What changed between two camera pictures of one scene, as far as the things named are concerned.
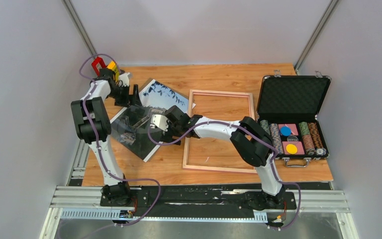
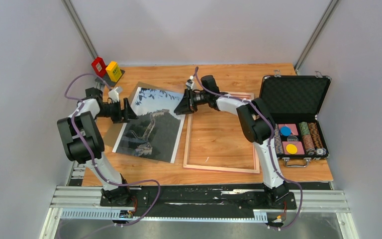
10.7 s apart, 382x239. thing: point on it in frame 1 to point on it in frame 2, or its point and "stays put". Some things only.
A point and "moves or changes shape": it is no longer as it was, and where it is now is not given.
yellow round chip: [291, 149] stays put
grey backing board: [149, 80] to [112, 138]
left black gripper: [130, 99] to [123, 116]
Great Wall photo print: [131, 128] moves or changes shape
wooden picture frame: [185, 166] stays put
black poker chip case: [289, 105] stays put
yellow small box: [112, 65] stays put
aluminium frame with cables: [195, 201] stays put
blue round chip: [285, 131] stays put
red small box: [98, 59] stays put
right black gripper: [169, 135] to [187, 105]
